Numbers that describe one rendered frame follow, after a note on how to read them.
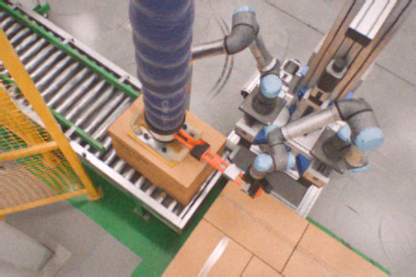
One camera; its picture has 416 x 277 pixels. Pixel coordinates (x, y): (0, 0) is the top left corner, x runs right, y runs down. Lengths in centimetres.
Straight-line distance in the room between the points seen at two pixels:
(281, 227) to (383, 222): 117
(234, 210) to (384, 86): 222
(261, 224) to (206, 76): 164
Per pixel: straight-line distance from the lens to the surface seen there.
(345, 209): 340
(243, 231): 253
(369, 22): 148
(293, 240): 260
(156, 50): 142
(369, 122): 171
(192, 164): 219
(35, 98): 182
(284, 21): 423
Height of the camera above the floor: 299
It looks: 64 degrees down
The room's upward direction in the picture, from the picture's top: 11 degrees clockwise
